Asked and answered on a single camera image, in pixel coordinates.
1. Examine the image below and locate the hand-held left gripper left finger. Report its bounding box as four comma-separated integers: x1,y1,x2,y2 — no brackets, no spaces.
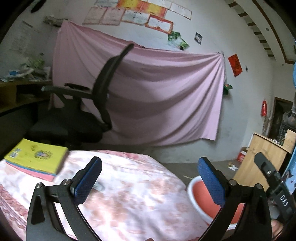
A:
26,156,103,241

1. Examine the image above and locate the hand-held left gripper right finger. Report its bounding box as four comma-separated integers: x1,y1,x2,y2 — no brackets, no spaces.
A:
198,157,272,241

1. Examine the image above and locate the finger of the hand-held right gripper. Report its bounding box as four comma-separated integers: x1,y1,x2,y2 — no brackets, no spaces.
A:
254,152,282,184

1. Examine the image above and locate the pink white plastic basin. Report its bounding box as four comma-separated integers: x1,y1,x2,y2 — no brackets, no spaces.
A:
186,175,247,231

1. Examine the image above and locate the person's right hand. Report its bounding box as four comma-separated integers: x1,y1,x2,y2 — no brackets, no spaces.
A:
270,219,285,240

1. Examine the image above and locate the light wooden cabinet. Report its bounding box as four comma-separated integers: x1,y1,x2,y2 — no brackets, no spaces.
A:
232,132,296,193

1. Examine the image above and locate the small red box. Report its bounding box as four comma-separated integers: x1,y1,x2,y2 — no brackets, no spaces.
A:
237,150,248,163

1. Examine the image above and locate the blue printed poster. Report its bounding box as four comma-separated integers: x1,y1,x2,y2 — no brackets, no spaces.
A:
280,160,296,195

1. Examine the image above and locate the pink floral tablecloth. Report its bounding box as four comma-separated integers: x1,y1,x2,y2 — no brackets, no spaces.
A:
0,149,208,241

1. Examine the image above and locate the dark framed cabinet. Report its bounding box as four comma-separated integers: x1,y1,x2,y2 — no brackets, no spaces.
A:
268,97,296,146

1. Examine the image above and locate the stack of three books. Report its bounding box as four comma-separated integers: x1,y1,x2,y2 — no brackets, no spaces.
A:
3,138,69,175

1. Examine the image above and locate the pink book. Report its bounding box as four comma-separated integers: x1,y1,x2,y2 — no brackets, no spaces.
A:
5,160,56,182

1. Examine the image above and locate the black office chair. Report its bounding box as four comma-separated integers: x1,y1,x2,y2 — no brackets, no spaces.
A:
28,43,135,149

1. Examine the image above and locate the pink hanging curtain cloth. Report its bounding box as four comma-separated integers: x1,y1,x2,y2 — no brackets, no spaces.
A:
52,20,226,147

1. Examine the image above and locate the wooden side desk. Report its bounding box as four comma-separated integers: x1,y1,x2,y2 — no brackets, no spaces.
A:
0,79,53,114

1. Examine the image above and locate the pile of papers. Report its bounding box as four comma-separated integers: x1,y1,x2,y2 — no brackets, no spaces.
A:
0,55,52,83

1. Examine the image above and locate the red wall paper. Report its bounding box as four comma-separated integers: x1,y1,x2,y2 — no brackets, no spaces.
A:
228,54,243,77

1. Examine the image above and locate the green wall poster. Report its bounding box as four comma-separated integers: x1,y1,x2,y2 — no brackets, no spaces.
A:
168,31,190,51

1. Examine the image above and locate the white wall sheet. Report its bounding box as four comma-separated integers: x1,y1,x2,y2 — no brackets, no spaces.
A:
10,21,40,56

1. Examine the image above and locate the row of wall certificates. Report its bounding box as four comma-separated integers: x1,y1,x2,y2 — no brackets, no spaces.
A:
82,0,192,34

